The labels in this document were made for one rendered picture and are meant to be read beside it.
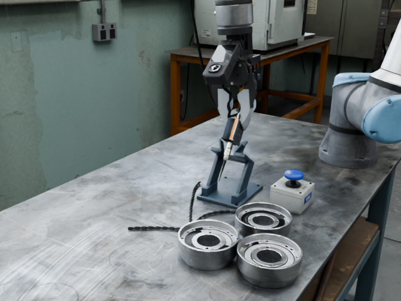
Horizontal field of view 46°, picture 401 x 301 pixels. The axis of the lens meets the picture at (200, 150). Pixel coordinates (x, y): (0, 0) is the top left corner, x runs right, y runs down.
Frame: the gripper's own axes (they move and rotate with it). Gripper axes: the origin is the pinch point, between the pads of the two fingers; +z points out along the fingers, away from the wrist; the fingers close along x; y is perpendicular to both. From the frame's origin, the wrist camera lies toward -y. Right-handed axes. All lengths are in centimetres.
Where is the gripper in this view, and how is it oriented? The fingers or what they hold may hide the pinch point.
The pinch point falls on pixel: (235, 125)
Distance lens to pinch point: 100.7
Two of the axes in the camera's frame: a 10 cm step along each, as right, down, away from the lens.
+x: -9.0, -0.7, 4.4
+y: 4.4, -3.0, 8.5
